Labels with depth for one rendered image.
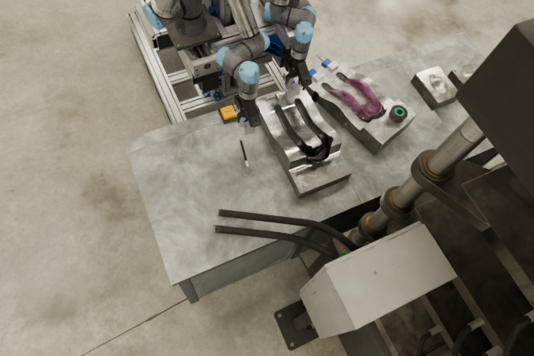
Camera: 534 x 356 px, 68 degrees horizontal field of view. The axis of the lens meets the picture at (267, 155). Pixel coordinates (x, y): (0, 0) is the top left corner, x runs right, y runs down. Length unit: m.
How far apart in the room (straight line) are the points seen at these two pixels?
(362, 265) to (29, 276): 2.09
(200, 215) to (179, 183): 0.18
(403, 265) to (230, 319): 1.53
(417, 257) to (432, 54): 1.59
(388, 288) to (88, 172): 2.19
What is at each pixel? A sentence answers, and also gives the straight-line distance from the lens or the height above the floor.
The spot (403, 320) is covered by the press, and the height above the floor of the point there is 0.79.
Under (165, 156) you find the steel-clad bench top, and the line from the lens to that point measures 1.87.
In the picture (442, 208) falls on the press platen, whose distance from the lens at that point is 1.39.
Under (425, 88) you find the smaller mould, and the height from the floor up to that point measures 0.86.
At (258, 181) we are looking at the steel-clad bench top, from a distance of 1.79.
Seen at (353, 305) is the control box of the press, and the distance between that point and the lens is 1.02.
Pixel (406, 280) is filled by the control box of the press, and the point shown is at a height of 1.47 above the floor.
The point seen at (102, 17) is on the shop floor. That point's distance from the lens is 3.65.
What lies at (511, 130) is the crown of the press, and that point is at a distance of 0.84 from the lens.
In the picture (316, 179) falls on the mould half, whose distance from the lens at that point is 1.77.
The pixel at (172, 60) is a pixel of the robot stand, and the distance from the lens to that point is 2.96.
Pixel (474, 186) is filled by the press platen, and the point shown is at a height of 1.54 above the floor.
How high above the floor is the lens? 2.44
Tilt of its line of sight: 62 degrees down
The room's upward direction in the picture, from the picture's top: 11 degrees clockwise
